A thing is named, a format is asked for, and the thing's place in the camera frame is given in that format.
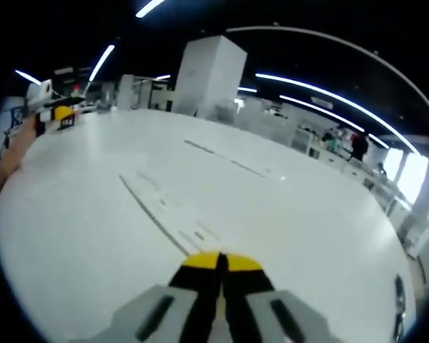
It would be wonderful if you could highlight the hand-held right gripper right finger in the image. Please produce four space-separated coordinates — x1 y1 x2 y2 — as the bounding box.
222 252 335 343

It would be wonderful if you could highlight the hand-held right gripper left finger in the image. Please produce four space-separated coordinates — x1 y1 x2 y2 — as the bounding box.
103 252 223 343

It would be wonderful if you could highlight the white socket holder cover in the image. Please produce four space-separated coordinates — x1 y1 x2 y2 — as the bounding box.
118 170 223 257

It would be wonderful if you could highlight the long white socket holder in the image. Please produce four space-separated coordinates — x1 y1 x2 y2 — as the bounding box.
183 139 273 180

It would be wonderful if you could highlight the row of white cabinets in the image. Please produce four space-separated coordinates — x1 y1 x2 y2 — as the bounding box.
289 121 348 169

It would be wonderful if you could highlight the long ceiling light strip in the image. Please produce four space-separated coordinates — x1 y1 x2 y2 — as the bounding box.
278 94 391 150
255 73 420 155

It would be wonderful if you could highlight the ceiling air vent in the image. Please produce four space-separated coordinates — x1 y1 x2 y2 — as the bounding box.
310 96 334 109

